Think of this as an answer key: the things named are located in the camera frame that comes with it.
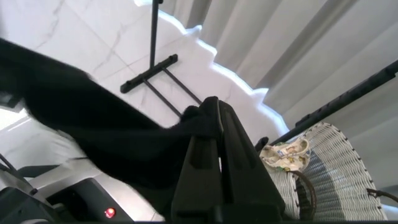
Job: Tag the white laundry basket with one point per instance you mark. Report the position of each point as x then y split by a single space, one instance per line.
342 174

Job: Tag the cream printed garment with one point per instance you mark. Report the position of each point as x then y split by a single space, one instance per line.
286 155

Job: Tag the black garment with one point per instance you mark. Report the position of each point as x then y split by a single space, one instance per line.
93 124

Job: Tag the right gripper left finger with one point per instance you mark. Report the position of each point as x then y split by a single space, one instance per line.
199 193

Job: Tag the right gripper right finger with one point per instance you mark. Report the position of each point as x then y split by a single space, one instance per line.
248 186

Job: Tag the black clothes rack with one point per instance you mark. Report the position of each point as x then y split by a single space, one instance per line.
154 31

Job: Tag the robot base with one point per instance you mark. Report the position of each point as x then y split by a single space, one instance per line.
124 193

